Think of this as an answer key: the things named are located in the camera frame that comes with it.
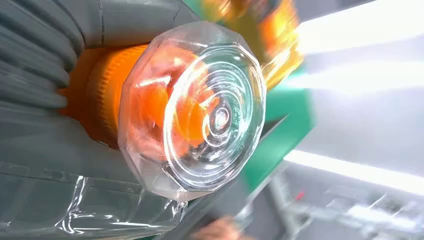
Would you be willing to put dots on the grey metal machine frame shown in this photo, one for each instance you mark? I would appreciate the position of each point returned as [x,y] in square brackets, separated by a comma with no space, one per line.
[348,212]

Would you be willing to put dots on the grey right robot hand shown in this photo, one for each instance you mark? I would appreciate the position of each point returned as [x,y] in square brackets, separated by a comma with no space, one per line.
[49,155]

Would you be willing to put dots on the ribbed grey right arm sleeve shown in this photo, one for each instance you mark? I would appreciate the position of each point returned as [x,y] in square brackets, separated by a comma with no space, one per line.
[33,56]

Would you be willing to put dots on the green frame panel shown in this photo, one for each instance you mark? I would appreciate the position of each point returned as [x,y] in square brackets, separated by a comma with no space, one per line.
[285,129]

